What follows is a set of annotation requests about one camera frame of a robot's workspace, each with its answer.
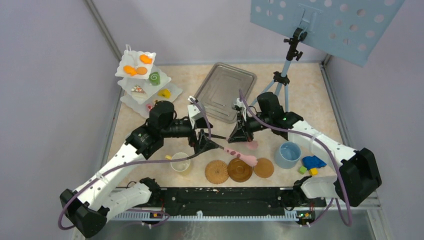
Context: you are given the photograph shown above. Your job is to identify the yellow cake wedge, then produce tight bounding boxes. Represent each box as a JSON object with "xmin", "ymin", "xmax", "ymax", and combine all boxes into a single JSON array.
[{"xmin": 157, "ymin": 88, "xmax": 172, "ymax": 99}]

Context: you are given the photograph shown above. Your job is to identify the round brown cookie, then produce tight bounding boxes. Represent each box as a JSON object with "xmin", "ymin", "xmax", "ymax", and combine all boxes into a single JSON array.
[{"xmin": 135, "ymin": 67, "xmax": 148, "ymax": 75}]

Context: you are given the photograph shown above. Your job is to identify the white strawberry cake slice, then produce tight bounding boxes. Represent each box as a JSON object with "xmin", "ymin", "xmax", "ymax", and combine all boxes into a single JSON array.
[{"xmin": 130, "ymin": 84, "xmax": 148, "ymax": 99}]

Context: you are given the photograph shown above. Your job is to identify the metal serving tray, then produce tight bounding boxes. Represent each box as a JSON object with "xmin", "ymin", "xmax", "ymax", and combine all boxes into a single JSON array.
[{"xmin": 194, "ymin": 62, "xmax": 257, "ymax": 124}]

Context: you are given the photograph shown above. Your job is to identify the yellow transparent cup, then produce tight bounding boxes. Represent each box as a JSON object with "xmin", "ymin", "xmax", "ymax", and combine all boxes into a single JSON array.
[{"xmin": 165, "ymin": 152, "xmax": 193, "ymax": 176}]

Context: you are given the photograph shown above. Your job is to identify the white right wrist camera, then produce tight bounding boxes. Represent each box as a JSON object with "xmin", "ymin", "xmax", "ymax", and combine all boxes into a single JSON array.
[{"xmin": 232, "ymin": 97, "xmax": 247, "ymax": 119}]

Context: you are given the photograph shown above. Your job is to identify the woven rattan coaster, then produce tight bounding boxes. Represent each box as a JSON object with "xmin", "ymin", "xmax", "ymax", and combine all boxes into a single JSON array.
[{"xmin": 204, "ymin": 160, "xmax": 229, "ymax": 185}]

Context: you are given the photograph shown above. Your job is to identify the light blue mug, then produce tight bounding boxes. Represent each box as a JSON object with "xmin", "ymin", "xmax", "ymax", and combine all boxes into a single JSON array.
[{"xmin": 274, "ymin": 141, "xmax": 302, "ymax": 170}]

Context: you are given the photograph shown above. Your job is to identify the light wooden round coaster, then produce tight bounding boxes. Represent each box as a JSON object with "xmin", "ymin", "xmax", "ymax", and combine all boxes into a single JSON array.
[{"xmin": 253, "ymin": 158, "xmax": 275, "ymax": 179}]

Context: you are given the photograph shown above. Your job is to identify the light blue tripod stand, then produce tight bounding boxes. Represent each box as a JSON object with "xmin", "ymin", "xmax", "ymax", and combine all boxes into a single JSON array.
[{"xmin": 261, "ymin": 27, "xmax": 308, "ymax": 112}]

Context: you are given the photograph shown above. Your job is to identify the pink cat-paw tongs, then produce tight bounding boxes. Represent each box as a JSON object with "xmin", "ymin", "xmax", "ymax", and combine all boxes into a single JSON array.
[{"xmin": 214, "ymin": 142, "xmax": 259, "ymax": 167}]

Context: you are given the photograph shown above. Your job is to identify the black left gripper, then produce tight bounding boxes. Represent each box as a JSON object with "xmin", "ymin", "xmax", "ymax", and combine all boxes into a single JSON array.
[{"xmin": 161, "ymin": 117, "xmax": 219, "ymax": 154}]

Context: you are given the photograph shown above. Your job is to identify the green toy cube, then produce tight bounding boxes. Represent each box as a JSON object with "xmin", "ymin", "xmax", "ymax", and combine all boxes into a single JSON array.
[{"xmin": 298, "ymin": 166, "xmax": 308, "ymax": 175}]

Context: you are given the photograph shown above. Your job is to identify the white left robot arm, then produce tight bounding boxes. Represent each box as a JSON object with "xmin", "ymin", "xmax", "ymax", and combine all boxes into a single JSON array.
[{"xmin": 57, "ymin": 97, "xmax": 213, "ymax": 238}]

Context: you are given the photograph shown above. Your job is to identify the dark wooden round coaster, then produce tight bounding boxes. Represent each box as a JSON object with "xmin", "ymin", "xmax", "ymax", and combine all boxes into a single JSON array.
[{"xmin": 227, "ymin": 158, "xmax": 253, "ymax": 183}]

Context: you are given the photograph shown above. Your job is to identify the orange fish pastry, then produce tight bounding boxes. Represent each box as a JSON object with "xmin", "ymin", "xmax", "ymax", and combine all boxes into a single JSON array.
[
  {"xmin": 123, "ymin": 65, "xmax": 137, "ymax": 76},
  {"xmin": 139, "ymin": 54, "xmax": 153, "ymax": 65}
]

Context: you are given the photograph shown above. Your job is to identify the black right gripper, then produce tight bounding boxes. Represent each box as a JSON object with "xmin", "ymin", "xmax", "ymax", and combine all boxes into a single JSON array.
[{"xmin": 228, "ymin": 110, "xmax": 272, "ymax": 143}]

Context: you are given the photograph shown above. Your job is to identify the white three-tier dessert stand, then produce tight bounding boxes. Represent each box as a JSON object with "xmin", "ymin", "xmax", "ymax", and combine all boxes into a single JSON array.
[{"xmin": 115, "ymin": 44, "xmax": 183, "ymax": 118}]

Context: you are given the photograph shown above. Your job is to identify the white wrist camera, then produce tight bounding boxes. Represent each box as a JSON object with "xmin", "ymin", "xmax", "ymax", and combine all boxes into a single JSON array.
[
  {"xmin": 187, "ymin": 95, "xmax": 205, "ymax": 121},
  {"xmin": 232, "ymin": 97, "xmax": 247, "ymax": 119}
]

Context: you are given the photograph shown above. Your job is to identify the light blue perforated board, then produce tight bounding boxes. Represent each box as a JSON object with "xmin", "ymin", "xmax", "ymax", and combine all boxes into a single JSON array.
[{"xmin": 250, "ymin": 0, "xmax": 404, "ymax": 67}]

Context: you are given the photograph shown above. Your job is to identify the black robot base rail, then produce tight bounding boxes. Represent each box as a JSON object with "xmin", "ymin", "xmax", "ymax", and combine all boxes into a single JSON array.
[{"xmin": 139, "ymin": 187, "xmax": 327, "ymax": 217}]

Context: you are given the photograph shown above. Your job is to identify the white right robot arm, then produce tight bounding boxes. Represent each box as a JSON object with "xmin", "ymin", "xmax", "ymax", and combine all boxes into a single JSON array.
[{"xmin": 227, "ymin": 92, "xmax": 382, "ymax": 207}]

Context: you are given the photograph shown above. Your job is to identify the green swirl roll cake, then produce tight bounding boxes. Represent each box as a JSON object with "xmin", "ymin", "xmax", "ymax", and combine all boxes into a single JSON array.
[{"xmin": 148, "ymin": 71, "xmax": 161, "ymax": 86}]

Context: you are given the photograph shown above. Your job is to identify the yellow toy cube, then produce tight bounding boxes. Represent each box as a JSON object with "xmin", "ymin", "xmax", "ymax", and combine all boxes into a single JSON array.
[{"xmin": 308, "ymin": 167, "xmax": 319, "ymax": 176}]

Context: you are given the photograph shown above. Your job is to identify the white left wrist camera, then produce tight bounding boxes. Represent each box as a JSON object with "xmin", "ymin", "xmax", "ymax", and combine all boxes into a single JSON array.
[{"xmin": 187, "ymin": 95, "xmax": 205, "ymax": 121}]

